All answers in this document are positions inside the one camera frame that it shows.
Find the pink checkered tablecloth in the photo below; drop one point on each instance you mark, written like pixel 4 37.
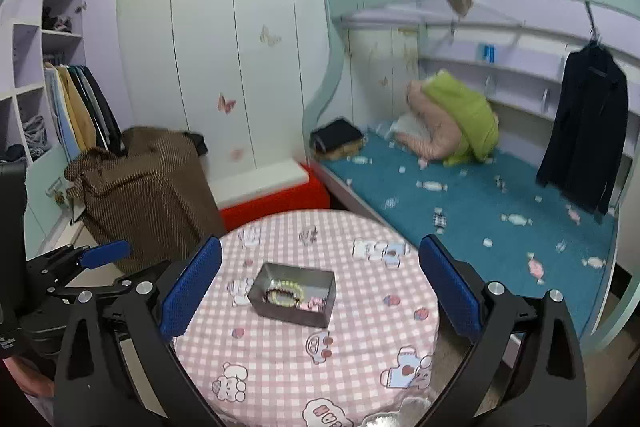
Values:
pixel 350 357

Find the dark jacket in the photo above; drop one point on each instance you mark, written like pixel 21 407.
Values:
pixel 585 117

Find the pink quilt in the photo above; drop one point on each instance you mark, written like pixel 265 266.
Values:
pixel 435 132

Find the teal candy print blanket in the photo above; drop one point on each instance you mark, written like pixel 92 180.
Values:
pixel 475 207

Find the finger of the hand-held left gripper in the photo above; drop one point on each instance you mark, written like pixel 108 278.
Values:
pixel 105 253
pixel 120 282

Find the brown paper scrap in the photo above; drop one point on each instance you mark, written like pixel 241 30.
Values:
pixel 460 4

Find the dark clothes pile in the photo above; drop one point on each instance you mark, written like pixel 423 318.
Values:
pixel 56 22

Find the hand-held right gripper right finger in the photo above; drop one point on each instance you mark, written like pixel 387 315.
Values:
pixel 450 287

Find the red white storage bench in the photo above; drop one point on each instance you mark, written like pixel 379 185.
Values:
pixel 280 203

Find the person's left forearm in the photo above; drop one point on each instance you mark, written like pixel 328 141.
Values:
pixel 30 379

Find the beige butterfly sticker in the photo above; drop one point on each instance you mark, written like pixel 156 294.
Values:
pixel 270 36

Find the white pillow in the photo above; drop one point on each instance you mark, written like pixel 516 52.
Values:
pixel 405 124

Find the folded tan cloth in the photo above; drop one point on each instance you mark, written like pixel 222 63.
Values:
pixel 345 150

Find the lilac white shelf unit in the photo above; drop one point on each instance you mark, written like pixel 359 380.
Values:
pixel 30 57

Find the row of hanging clothes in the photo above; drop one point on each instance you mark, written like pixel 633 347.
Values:
pixel 75 107

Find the folded dark clothes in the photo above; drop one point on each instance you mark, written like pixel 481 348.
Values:
pixel 337 132

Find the pink butterfly sticker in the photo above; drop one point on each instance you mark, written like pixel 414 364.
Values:
pixel 225 103

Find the white wardrobe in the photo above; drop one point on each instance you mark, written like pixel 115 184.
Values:
pixel 210 57

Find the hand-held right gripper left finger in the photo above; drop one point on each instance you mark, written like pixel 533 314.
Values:
pixel 192 287

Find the rectangular metal tin box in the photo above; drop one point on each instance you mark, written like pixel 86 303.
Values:
pixel 300 318

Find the small blue box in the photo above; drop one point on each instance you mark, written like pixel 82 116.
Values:
pixel 488 52

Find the folded grey clothes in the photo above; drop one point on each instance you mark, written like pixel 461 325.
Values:
pixel 35 136

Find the brown striped cover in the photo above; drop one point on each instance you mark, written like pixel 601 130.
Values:
pixel 150 192

